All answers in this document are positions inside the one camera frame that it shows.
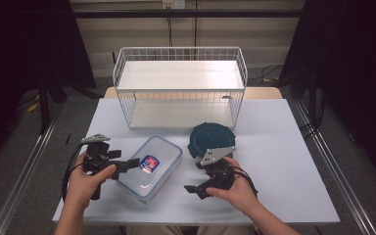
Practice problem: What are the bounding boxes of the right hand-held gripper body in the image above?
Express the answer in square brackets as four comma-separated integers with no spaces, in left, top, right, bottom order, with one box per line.
[195,146,237,191]

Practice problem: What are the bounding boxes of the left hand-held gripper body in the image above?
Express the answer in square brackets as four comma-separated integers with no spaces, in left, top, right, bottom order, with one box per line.
[81,133,115,201]

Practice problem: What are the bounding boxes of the clear rectangular food container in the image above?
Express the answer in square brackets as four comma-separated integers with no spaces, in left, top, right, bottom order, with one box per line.
[117,135,184,206]

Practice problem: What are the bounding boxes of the dark teal container lid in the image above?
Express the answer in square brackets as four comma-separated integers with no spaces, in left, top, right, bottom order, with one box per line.
[187,121,237,161]

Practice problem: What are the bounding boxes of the white wire shelf rack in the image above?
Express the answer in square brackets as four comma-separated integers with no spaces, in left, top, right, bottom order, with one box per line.
[112,46,249,131]

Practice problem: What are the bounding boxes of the person's right hand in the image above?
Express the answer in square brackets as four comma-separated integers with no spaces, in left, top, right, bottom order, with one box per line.
[206,157,259,215]

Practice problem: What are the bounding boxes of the person's left hand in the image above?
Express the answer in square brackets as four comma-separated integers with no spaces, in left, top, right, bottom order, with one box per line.
[68,153,118,210]

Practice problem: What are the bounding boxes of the person's beige trousers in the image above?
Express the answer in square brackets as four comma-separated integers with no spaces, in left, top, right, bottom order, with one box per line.
[125,224,257,235]

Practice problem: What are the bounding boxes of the black metal stand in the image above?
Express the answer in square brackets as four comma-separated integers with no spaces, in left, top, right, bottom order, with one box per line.
[36,74,69,135]

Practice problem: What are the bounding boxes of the yellow floor tape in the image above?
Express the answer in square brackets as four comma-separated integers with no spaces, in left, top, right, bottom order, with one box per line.
[26,94,41,114]

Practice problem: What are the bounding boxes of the light wooden table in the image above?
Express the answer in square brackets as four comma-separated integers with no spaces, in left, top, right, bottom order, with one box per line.
[103,86,284,100]

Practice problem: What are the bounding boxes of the black curtain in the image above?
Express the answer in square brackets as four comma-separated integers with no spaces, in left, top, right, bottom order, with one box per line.
[0,0,96,174]
[279,0,376,188]

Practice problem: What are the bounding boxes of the black horizontal bar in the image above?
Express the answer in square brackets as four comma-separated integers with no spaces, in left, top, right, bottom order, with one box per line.
[72,9,304,20]

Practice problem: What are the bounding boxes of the right hand-held gripper black cable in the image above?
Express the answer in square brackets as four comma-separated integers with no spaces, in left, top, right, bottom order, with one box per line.
[231,165,259,199]

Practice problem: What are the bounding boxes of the hand-held gripper black cable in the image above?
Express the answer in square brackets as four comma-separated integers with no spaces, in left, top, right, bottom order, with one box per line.
[61,143,89,202]
[231,165,259,199]

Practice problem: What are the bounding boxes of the left hand-held gripper black cable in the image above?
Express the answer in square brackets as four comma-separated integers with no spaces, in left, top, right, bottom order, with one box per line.
[61,143,89,202]

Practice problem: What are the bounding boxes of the metal floor rail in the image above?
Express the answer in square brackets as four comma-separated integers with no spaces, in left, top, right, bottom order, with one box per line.
[292,99,376,235]
[0,104,65,235]

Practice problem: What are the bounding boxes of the black floor cables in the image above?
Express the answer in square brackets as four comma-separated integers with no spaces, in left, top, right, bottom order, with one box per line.
[248,64,286,83]

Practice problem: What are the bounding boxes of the black hanging cable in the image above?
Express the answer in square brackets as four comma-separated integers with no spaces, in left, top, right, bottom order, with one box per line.
[166,8,174,49]

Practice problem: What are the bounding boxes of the white wall outlet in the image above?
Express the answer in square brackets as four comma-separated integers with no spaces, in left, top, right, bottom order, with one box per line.
[162,0,186,10]

